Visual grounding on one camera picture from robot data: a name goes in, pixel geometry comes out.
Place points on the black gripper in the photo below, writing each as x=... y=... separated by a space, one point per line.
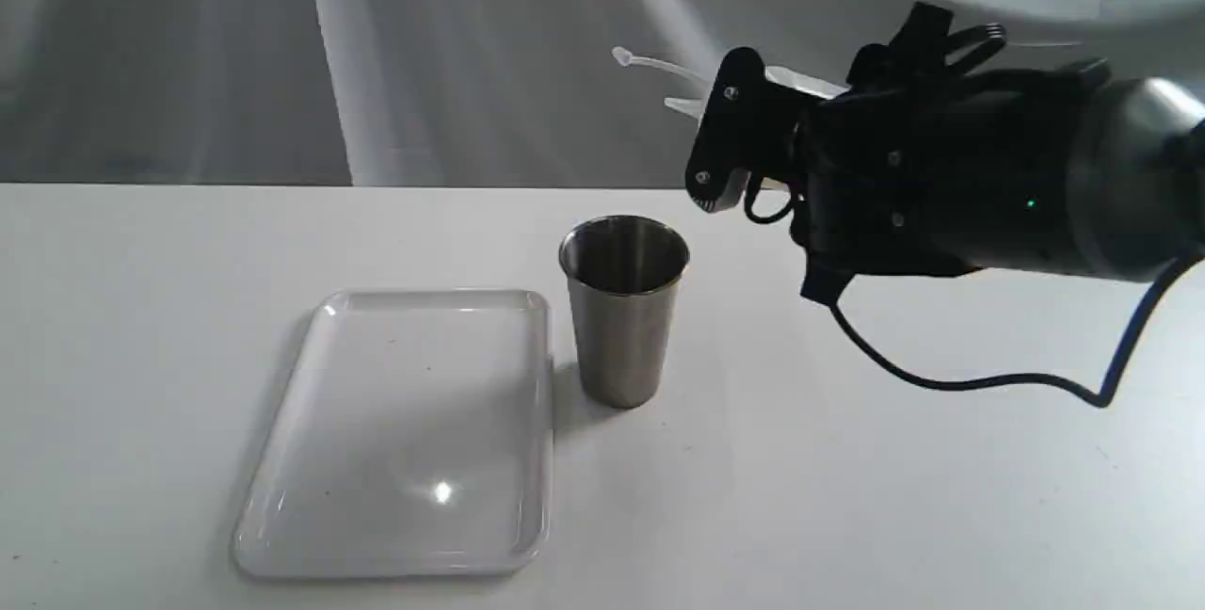
x=901 y=180

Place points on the translucent squeeze bottle amber liquid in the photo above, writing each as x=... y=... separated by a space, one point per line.
x=695 y=107

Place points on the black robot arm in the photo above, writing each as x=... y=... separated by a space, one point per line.
x=1135 y=182

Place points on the stainless steel cup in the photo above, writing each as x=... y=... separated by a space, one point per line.
x=623 y=273

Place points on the white plastic tray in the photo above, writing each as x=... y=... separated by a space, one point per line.
x=414 y=438

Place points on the grey fabric backdrop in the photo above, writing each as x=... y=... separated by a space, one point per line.
x=478 y=93

